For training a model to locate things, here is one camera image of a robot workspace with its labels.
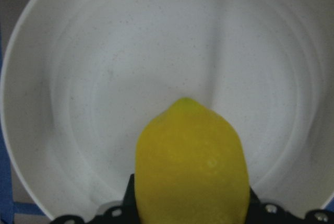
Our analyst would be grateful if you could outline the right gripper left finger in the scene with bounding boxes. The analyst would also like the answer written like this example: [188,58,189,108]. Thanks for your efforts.
[52,174,140,224]

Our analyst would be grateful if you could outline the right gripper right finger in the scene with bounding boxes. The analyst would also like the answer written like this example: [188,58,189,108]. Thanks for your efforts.
[246,188,329,223]

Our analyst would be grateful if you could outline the yellow lemon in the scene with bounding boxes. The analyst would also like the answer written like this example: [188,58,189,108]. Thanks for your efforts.
[135,98,250,223]

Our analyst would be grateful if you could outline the cream round plate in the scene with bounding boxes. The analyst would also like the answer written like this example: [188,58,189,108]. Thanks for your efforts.
[1,0,333,220]

